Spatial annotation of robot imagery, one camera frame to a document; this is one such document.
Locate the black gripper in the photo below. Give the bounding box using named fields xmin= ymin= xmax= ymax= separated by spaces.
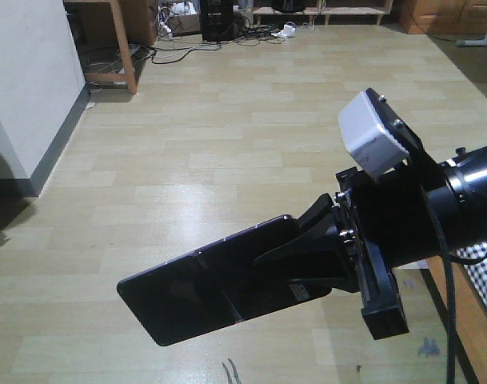
xmin=253 ymin=162 xmax=453 ymax=339

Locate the black smartphone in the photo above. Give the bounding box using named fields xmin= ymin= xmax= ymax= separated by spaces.
xmin=117 ymin=215 xmax=331 ymax=346

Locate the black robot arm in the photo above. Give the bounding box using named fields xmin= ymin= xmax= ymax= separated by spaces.
xmin=254 ymin=146 xmax=487 ymax=339

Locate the black white checkered bed sheet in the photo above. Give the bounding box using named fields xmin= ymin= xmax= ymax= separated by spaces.
xmin=456 ymin=242 xmax=487 ymax=308

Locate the white power strip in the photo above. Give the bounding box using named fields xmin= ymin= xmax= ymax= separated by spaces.
xmin=271 ymin=24 xmax=297 ymax=39

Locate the low wooden shelf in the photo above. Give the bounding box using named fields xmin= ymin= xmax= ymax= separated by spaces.
xmin=250 ymin=0 xmax=393 ymax=26

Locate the wooden cabinet with drawers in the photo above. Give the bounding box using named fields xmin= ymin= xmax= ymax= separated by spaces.
xmin=398 ymin=0 xmax=487 ymax=34

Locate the black computer tower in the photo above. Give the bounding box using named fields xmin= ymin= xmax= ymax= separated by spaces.
xmin=200 ymin=0 xmax=235 ymax=42

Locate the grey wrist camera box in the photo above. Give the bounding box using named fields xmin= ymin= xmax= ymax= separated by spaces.
xmin=338 ymin=91 xmax=409 ymax=180

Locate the wooden desk frame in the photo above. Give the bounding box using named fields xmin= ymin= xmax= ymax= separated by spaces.
xmin=63 ymin=1 xmax=158 ymax=95

